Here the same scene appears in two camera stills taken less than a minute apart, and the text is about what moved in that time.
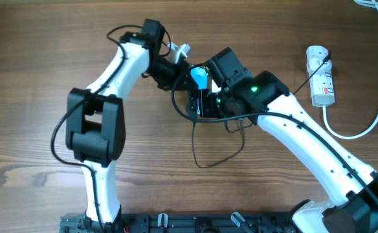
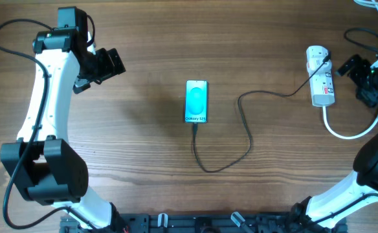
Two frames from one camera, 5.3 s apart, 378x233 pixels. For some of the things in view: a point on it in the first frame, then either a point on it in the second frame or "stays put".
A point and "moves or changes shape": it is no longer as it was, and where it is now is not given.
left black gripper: (167, 84) → (108, 70)
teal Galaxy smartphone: (200, 75) moves or changes shape
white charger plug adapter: (314, 62) stays put
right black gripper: (206, 110) → (370, 97)
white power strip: (319, 65) stays put
